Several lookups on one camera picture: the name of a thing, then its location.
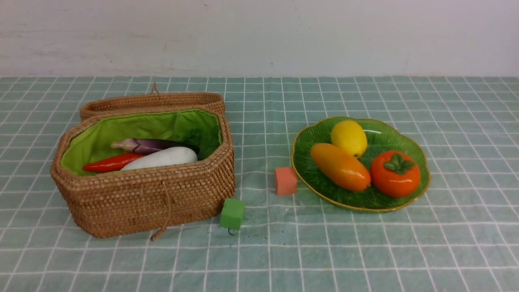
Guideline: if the purple eggplant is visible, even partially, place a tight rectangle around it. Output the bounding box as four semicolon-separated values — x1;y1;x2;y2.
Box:
111;138;199;155

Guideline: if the orange persimmon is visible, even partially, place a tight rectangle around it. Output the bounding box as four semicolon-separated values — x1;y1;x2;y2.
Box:
370;151;421;198

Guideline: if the orange foam cube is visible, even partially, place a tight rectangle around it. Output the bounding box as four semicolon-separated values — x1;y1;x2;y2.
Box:
274;166;297;196

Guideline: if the woven rattan basket lid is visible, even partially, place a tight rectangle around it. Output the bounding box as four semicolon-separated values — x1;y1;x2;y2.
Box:
79;83;225;120

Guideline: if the woven rattan basket green lining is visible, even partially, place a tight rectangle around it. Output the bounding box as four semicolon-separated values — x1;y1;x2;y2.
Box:
50;107;236;239

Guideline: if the white radish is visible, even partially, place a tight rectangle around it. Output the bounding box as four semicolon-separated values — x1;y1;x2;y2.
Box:
122;146;198;171

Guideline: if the green checkered tablecloth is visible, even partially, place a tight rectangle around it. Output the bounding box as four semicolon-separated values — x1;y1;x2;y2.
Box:
0;76;519;292

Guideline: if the yellow lemon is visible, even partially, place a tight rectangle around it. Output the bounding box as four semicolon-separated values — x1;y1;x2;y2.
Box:
330;120;368;158

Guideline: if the green foam cube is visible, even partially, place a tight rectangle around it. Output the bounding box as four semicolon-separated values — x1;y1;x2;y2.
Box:
219;198;245;230

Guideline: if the orange yellow mango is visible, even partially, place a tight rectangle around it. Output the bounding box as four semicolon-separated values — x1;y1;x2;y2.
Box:
310;144;371;192

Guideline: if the red chili pepper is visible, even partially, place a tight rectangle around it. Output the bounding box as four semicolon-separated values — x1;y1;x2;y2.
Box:
83;152;145;173

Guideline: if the green leaf-shaped glass plate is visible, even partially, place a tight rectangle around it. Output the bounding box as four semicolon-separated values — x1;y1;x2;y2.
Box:
292;116;431;213

